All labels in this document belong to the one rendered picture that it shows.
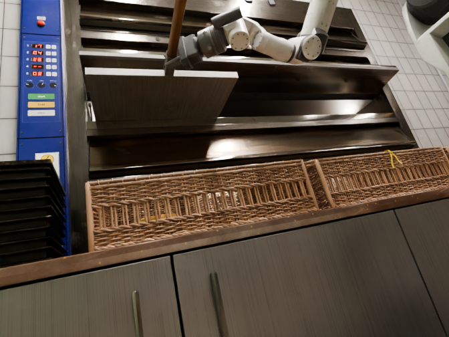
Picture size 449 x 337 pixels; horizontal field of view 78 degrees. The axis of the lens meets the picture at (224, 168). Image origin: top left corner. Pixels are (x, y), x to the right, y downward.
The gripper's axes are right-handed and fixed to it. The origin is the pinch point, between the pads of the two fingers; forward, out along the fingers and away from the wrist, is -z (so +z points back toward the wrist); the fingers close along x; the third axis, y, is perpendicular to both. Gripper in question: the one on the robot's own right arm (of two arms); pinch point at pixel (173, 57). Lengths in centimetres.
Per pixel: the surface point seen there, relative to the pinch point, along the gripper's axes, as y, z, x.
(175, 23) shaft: 13.3, 7.2, -1.3
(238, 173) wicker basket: 7, 13, -48
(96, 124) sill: -13.8, -43.6, -3.5
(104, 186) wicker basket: 25, -12, -48
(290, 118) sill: -69, 35, -4
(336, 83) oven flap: -87, 68, 17
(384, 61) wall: -123, 113, 40
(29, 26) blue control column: 2, -61, 45
